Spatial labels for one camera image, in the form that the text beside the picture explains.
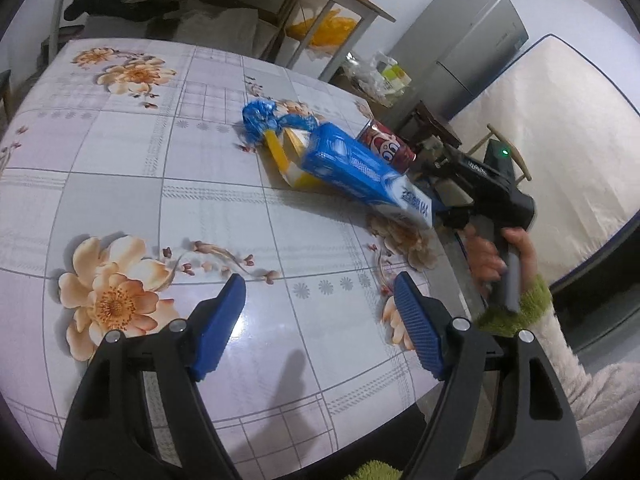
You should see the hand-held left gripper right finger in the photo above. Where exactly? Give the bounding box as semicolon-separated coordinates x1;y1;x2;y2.
394;272;588;480

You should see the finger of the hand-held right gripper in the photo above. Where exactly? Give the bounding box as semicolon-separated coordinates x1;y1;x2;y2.
419;156;468;183
432;201;477;231

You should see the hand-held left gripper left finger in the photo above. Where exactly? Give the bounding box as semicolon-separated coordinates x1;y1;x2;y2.
56;274;247;480

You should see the blue white toothpaste box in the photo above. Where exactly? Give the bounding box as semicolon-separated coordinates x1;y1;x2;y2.
297;121;437;232

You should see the person's right forearm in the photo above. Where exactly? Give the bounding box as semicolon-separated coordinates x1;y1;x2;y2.
472;274;640;467

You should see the person's right hand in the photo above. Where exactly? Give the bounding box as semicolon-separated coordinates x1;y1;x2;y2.
462;226;538;301

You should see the brown stool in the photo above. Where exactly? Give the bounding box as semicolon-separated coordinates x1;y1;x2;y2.
394;99;464;152

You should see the red drink can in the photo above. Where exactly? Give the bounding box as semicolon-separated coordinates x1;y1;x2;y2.
357;118;419;177

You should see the white mattress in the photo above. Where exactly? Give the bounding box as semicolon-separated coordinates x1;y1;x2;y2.
446;33;640;292

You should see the green white carton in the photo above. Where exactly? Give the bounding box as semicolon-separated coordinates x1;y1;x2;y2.
381;62;413;94

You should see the clear plastic bag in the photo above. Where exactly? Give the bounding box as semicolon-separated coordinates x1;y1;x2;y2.
344;50;396;107

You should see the grey refrigerator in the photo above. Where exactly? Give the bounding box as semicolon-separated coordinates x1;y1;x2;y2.
384;0;530;122

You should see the floral tablecloth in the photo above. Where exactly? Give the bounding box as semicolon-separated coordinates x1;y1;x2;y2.
0;37;469;469

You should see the yellow paper carton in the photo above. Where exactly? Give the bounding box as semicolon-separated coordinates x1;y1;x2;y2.
262;127;327;192

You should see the yellow plastic bag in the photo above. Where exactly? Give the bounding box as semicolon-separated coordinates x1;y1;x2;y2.
284;7;359;52

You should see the blue plastic wrapper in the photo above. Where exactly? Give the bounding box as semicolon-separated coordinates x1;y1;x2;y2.
241;99;321;149

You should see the grey metal table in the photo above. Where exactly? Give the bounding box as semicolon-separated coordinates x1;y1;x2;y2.
50;0;397;82

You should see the white sack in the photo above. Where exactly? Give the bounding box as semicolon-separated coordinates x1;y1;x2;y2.
172;5;282;62

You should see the black cloth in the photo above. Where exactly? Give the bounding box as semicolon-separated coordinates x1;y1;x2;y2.
63;0;182;22

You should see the wooden chair frame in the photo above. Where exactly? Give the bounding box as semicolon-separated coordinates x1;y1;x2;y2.
465;122;532;182

